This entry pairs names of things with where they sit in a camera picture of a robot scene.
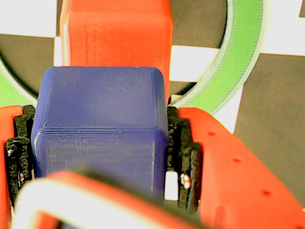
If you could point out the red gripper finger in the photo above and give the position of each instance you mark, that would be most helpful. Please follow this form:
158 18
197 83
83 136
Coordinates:
233 179
7 155

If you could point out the black white marker mat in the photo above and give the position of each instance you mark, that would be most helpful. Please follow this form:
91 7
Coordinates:
197 21

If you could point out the red cube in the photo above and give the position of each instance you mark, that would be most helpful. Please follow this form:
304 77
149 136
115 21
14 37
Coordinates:
114 35

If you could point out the blue cube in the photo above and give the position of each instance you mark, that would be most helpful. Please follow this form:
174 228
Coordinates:
100 107

